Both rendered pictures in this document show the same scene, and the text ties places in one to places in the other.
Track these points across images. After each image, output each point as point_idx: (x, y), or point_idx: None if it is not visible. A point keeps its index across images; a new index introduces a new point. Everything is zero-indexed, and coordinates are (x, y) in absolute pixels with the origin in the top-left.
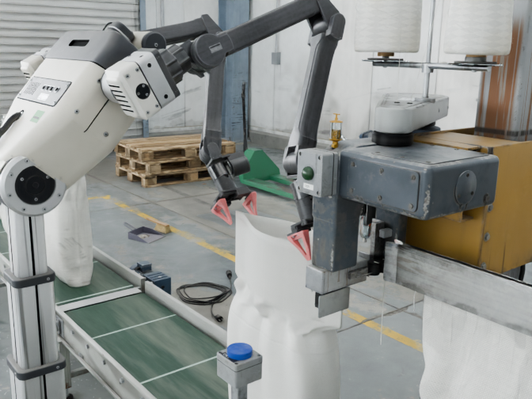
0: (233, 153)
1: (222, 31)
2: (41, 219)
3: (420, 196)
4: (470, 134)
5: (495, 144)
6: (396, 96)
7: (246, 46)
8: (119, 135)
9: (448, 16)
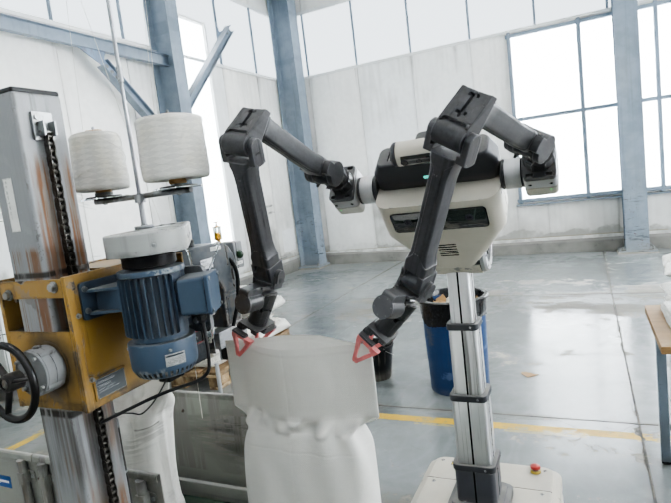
0: (392, 288)
1: (440, 114)
2: (447, 281)
3: None
4: (98, 267)
5: (93, 263)
6: (170, 226)
7: (298, 166)
8: (386, 227)
9: (125, 158)
